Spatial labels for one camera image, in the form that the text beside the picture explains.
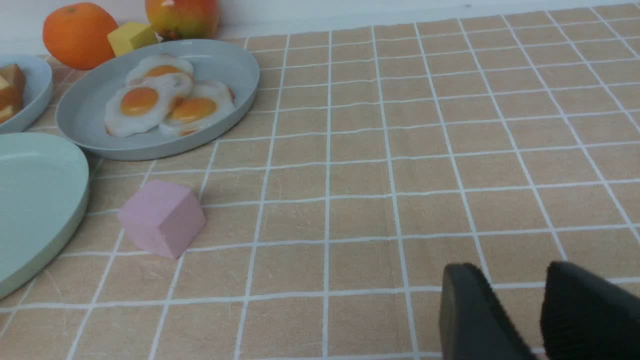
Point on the fried egg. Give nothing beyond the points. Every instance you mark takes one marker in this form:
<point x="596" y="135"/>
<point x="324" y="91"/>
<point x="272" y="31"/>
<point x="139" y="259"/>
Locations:
<point x="158" y="65"/>
<point x="141" y="106"/>
<point x="207" y="104"/>

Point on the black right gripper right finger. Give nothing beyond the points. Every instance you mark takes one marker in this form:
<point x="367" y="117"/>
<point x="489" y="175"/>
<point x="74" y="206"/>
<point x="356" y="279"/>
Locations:
<point x="586" y="317"/>

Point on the light blue plate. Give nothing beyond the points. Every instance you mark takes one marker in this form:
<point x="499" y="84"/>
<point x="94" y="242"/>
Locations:
<point x="37" y="94"/>

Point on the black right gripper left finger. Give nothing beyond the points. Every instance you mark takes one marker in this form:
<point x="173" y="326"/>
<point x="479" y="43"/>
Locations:
<point x="473" y="324"/>

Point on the yellow cube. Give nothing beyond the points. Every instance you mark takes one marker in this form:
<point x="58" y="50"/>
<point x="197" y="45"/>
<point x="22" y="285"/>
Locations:
<point x="131" y="36"/>

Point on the pink cube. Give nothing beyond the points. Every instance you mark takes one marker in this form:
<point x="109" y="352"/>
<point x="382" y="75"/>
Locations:
<point x="162" y="218"/>

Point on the grey plate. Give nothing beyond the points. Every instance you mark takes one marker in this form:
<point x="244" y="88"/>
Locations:
<point x="80" y="113"/>

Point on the orange fruit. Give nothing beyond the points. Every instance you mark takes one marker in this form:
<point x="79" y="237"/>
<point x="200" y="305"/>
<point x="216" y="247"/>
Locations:
<point x="77" y="35"/>

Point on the green plate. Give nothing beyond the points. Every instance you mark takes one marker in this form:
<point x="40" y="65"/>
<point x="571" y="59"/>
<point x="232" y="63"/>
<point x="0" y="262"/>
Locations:
<point x="44" y="193"/>

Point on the red yellow apple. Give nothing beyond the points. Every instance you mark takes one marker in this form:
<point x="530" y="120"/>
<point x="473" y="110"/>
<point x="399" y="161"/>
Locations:
<point x="174" y="20"/>

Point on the toast slice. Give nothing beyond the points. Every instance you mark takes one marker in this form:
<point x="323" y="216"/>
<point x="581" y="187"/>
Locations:
<point x="12" y="87"/>
<point x="9" y="111"/>

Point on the fried egg back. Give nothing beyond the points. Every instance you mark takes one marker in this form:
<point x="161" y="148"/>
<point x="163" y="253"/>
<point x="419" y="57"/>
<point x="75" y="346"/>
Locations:
<point x="158" y="65"/>

